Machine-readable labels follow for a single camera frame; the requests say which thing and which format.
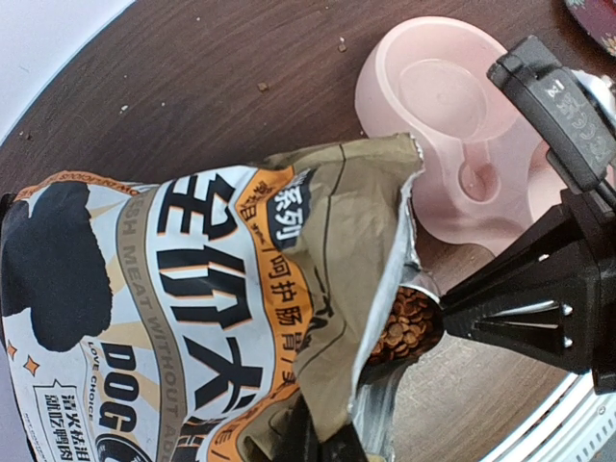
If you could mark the brown pet food bag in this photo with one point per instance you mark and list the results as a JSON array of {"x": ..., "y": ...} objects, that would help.
[{"x": 182, "y": 321}]

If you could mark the red floral saucer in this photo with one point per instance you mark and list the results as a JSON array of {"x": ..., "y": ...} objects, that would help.
[{"x": 597, "y": 20}]

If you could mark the front aluminium rail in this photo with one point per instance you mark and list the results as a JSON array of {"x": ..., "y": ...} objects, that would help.
[{"x": 573, "y": 425}]

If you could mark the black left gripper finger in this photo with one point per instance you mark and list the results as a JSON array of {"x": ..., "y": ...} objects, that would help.
[{"x": 300, "y": 442}]

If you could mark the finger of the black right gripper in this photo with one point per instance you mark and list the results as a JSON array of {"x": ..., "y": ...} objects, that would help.
[
  {"x": 567, "y": 256},
  {"x": 582, "y": 343}
]

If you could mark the brown kibble pet food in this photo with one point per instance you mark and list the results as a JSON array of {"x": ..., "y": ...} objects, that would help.
[{"x": 413, "y": 328}]

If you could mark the pink double pet bowl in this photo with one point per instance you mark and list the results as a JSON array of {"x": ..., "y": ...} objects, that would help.
[{"x": 486, "y": 177}]

